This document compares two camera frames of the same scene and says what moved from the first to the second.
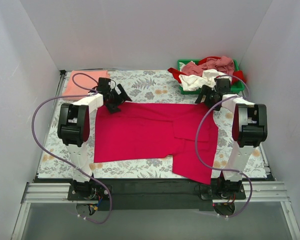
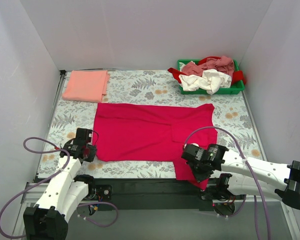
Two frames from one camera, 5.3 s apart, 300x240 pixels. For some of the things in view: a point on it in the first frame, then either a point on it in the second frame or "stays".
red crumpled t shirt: (239, 74) stays
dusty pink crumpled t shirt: (223, 64) stays
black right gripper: (209, 93) to (198, 172)
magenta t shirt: (144, 129) stays
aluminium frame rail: (253, 192) stays
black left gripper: (116, 99) to (89, 153)
